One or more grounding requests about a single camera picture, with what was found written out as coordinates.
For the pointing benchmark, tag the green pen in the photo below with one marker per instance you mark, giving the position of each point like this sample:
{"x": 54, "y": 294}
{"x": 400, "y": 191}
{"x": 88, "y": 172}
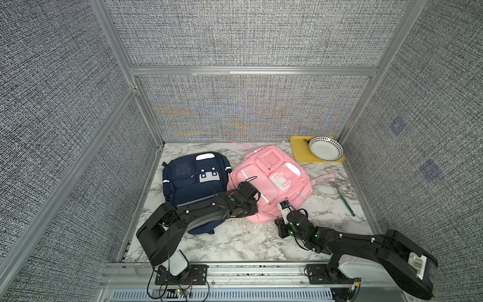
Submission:
{"x": 344, "y": 200}

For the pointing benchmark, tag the white vented cable duct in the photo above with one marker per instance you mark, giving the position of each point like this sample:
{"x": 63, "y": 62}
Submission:
{"x": 252, "y": 294}

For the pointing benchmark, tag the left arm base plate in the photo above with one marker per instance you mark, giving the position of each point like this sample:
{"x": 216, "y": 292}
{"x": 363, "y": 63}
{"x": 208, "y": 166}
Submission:
{"x": 192, "y": 275}

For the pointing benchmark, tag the white dotted bowl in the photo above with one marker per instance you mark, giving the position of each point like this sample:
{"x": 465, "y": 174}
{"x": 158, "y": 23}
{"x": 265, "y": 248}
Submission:
{"x": 326, "y": 149}

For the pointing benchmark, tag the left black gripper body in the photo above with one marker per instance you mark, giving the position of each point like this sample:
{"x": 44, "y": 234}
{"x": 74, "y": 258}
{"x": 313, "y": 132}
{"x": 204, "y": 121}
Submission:
{"x": 248, "y": 209}

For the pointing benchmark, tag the navy blue backpack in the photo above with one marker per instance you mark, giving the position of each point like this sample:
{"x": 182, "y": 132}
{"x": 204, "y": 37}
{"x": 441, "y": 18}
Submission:
{"x": 195, "y": 178}

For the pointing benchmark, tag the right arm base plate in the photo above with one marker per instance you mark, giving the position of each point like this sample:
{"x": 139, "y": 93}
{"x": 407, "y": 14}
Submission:
{"x": 320, "y": 273}

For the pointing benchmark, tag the yellow tray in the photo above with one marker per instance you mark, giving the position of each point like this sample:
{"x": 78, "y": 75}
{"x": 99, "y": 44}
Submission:
{"x": 301, "y": 153}

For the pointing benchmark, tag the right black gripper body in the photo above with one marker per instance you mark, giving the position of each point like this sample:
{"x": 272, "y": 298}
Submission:
{"x": 285, "y": 230}

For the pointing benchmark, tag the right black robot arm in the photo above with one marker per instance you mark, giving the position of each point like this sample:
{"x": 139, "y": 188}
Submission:
{"x": 411, "y": 267}

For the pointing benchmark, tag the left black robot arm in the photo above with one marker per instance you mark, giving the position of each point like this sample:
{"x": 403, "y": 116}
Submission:
{"x": 162, "y": 232}

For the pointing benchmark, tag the pink backpack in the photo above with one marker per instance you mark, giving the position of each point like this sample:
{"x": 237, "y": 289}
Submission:
{"x": 278, "y": 178}

